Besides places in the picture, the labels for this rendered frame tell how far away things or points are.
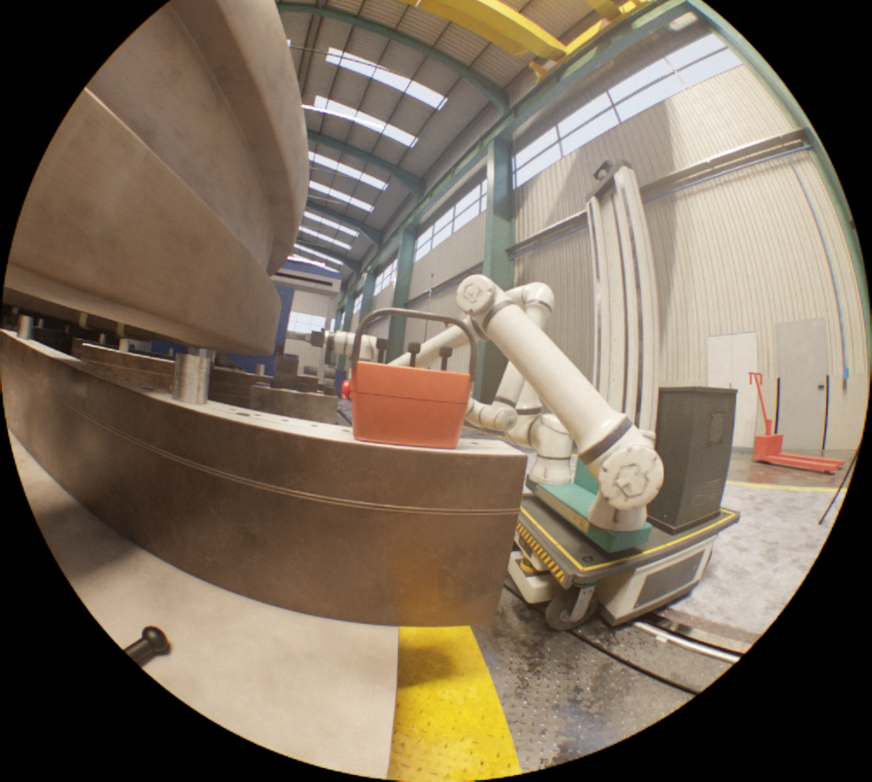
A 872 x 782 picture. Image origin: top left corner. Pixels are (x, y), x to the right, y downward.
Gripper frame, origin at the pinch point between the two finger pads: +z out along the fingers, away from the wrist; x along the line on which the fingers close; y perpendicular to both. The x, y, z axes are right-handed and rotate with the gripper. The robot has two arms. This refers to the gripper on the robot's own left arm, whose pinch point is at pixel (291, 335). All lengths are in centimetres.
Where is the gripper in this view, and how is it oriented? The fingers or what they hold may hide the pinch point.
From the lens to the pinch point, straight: 118.7
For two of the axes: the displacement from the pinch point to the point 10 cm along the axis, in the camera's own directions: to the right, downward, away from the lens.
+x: 3.4, -0.9, -9.4
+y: 1.0, -9.9, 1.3
